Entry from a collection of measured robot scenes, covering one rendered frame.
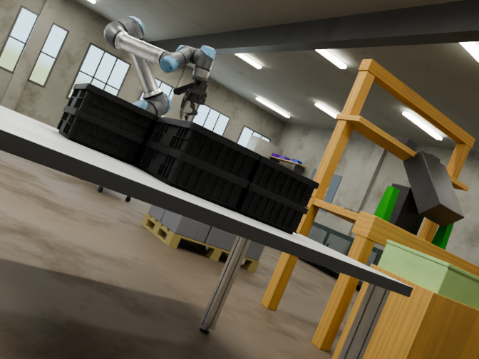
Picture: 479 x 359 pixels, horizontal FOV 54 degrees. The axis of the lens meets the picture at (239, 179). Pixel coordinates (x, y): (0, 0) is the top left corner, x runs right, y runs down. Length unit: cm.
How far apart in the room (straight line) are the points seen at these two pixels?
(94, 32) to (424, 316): 1078
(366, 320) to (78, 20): 1120
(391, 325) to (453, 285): 43
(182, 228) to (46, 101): 794
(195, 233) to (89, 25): 840
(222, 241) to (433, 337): 261
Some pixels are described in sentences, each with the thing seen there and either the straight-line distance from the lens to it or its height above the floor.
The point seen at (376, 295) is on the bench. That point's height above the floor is 62.
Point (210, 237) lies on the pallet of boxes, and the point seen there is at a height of 22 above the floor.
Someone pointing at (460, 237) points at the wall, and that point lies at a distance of 1018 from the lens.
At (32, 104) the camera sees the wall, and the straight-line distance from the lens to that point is 1214.
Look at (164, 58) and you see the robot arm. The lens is 223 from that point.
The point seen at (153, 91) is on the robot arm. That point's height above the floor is 109.
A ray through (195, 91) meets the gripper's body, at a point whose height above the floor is 113.
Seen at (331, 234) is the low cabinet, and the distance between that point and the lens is 930.
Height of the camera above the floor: 77
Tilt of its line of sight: 1 degrees up
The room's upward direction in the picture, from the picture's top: 23 degrees clockwise
